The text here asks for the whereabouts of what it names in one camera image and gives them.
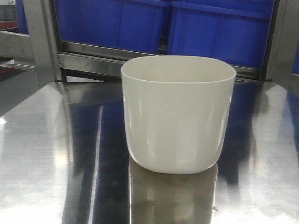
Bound stainless steel shelf frame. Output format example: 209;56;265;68
0;0;299;97

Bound blue crate behind shelf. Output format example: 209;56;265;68
167;0;274;68
55;0;169;54

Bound white plastic bin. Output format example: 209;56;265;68
121;56;236;175

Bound blue crate left behind shelf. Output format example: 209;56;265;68
55;0;169;54

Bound blue crate right behind shelf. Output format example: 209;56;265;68
167;0;274;68

